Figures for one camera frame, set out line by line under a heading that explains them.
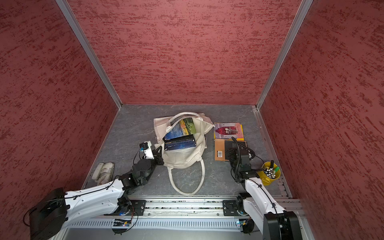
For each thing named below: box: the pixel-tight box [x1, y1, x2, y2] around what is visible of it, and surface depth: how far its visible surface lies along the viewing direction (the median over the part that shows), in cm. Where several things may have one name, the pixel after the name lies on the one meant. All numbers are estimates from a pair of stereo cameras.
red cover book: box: [214, 122, 244, 139], surface depth 105 cm
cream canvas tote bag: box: [153, 112, 215, 195], surface depth 85 cm
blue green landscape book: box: [164, 117, 197, 140], surface depth 97 cm
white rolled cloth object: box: [92, 162, 115, 186], surface depth 84 cm
